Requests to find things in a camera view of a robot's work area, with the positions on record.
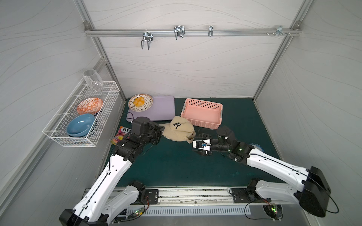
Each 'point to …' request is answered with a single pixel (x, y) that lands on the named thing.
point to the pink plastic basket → (202, 114)
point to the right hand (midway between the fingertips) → (194, 139)
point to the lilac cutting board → (163, 108)
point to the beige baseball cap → (179, 129)
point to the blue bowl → (80, 125)
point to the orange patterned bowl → (90, 106)
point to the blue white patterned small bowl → (257, 146)
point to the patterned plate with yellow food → (140, 102)
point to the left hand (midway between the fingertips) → (167, 125)
